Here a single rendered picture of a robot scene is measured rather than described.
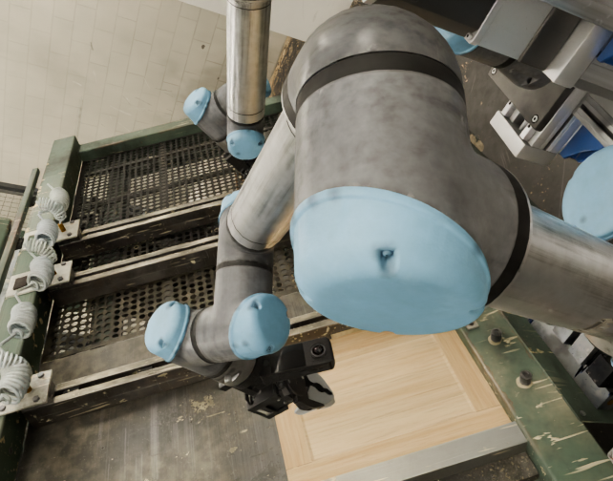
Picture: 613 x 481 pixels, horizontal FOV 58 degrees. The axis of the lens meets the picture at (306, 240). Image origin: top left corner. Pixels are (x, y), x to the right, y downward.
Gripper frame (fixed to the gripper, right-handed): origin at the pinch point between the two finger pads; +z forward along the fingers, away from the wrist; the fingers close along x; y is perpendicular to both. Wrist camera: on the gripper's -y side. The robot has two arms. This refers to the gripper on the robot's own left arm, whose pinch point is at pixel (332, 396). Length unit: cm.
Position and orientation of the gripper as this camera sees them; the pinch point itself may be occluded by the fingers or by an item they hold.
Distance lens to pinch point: 97.5
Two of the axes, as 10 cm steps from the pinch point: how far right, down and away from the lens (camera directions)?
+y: -7.6, 5.3, 3.7
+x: 1.5, 7.1, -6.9
